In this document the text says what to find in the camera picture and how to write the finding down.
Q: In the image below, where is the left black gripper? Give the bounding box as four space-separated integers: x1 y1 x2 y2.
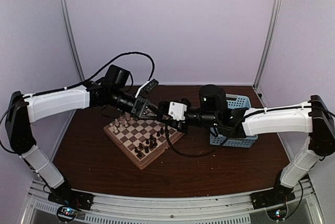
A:
109 87 163 119

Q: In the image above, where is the wooden chess board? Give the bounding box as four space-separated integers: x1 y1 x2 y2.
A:
104 119 169 170

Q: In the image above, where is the light blue plastic basket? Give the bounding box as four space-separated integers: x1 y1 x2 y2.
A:
209 94 258 148

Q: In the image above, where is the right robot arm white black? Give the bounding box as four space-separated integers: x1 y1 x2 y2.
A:
162 85 334 204

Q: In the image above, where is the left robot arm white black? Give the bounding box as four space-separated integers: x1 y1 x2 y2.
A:
1 65 167 205

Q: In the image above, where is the row of white chess pieces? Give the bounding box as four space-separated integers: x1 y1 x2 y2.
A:
108 113 136 134

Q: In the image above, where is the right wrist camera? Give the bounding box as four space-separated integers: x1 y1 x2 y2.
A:
158 98 191 121

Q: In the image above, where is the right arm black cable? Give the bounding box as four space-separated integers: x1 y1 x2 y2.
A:
163 124 236 158

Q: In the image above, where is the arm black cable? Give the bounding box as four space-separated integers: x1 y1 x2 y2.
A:
65 52 155 91
163 124 236 158

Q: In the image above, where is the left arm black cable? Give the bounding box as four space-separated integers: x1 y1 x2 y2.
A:
65 52 155 91

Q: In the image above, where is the front aluminium rail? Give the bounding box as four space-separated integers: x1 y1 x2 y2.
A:
19 179 326 223

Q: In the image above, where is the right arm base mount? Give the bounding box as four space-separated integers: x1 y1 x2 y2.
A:
250 189 296 209

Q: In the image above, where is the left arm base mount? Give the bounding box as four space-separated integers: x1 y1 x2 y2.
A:
48 188 94 210

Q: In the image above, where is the left aluminium frame post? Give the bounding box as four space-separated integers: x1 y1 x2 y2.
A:
60 0 85 81

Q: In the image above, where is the aluminium frame post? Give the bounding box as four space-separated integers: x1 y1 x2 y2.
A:
253 0 286 90
60 0 85 81

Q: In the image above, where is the right aluminium frame post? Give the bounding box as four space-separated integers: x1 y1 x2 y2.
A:
253 0 286 90

